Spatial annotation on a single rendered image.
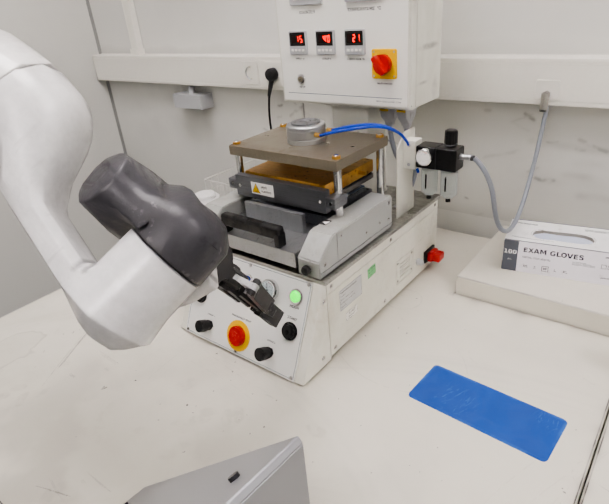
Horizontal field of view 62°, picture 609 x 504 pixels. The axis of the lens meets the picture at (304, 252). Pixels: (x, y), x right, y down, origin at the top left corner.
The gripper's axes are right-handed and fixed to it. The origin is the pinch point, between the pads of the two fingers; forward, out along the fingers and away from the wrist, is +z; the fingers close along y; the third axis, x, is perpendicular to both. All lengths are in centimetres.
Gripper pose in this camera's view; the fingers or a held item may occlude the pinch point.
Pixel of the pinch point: (267, 311)
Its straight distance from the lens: 86.2
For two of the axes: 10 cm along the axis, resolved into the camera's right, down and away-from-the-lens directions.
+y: -7.8, -2.3, 5.8
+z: 4.3, 4.8, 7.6
